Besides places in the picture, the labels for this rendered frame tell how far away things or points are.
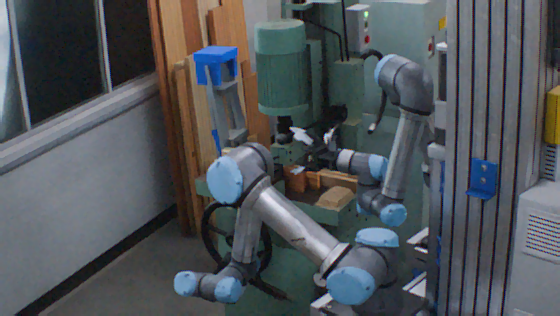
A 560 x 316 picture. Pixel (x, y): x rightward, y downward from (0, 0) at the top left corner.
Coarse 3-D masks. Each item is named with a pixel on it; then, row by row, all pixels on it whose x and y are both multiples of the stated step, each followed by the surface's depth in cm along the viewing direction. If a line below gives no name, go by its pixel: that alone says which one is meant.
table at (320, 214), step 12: (204, 180) 284; (204, 192) 285; (288, 192) 271; (300, 192) 270; (312, 192) 269; (300, 204) 262; (312, 204) 260; (348, 204) 260; (312, 216) 261; (324, 216) 259; (336, 216) 256; (348, 216) 262
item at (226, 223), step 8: (216, 216) 286; (224, 216) 284; (352, 216) 284; (360, 216) 290; (216, 224) 288; (224, 224) 285; (232, 224) 283; (344, 224) 279; (352, 224) 285; (272, 232) 274; (336, 232) 275; (344, 232) 280; (272, 240) 275; (280, 240) 273; (296, 248) 270
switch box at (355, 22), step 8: (352, 8) 276; (360, 8) 276; (368, 8) 279; (352, 16) 276; (360, 16) 275; (368, 16) 280; (352, 24) 277; (360, 24) 276; (352, 32) 278; (360, 32) 277; (368, 32) 282; (352, 40) 279; (360, 40) 278; (352, 48) 280; (360, 48) 279
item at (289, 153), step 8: (272, 144) 277; (288, 144) 276; (296, 144) 278; (272, 152) 276; (280, 152) 274; (288, 152) 274; (296, 152) 279; (304, 152) 283; (280, 160) 275; (288, 160) 275; (296, 160) 279
